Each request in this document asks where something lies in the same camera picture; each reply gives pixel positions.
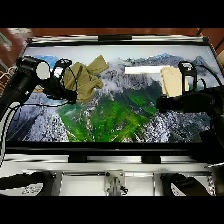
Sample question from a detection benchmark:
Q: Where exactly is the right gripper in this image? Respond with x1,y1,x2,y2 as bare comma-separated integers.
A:
155,94,184,114

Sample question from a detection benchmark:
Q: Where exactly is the beige folded garment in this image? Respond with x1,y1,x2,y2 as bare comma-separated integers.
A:
160,65,188,98

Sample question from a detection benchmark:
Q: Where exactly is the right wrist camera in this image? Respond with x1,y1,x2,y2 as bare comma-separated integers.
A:
177,60,198,93

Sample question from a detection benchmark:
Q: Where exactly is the black cable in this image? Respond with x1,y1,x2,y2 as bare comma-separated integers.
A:
194,64,224,88
0,101,69,161

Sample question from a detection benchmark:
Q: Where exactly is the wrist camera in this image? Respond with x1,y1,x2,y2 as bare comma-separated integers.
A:
177,60,198,93
52,58,74,80

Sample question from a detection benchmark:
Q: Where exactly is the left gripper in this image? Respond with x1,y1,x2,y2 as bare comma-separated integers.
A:
47,76,79,104

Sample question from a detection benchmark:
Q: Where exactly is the olive shirt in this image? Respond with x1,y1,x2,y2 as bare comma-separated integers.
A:
62,54,110,103

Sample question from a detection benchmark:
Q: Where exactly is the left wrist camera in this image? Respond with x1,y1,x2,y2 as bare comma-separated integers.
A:
52,58,74,80

